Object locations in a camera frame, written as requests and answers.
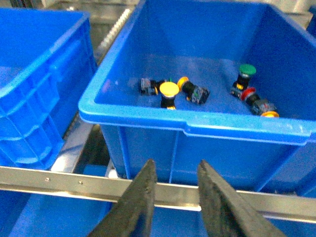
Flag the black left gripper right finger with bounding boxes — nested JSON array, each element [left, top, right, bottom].
[[197, 160, 285, 237]]

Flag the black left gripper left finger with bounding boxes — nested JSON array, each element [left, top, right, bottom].
[[88, 159, 157, 237]]

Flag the yellow push button sideways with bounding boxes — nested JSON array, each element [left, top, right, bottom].
[[177, 77, 210, 105]]

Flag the blue plastic bin with buttons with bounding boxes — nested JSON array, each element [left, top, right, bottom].
[[79, 0, 316, 197]]

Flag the small yellow push button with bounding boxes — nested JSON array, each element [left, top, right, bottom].
[[261, 111, 279, 118]]

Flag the red push button lying sideways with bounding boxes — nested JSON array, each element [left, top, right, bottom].
[[240, 87, 277, 116]]

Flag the green push button lying sideways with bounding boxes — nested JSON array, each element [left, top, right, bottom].
[[139, 78, 170, 96]]

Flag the yellow mushroom push button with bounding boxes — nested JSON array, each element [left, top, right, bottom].
[[159, 81, 180, 110]]

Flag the green mushroom push button upright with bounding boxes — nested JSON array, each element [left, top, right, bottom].
[[230, 64, 256, 98]]

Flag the blue bin far left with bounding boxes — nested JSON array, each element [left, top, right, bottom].
[[0, 8, 97, 169]]

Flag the blue bin far right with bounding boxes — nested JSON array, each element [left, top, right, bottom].
[[307, 4, 316, 37]]

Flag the aluminium shelf front rail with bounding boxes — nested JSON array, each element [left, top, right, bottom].
[[0, 166, 316, 223]]

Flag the metal roller conveyor rail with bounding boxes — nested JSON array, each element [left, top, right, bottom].
[[94, 8, 134, 66]]

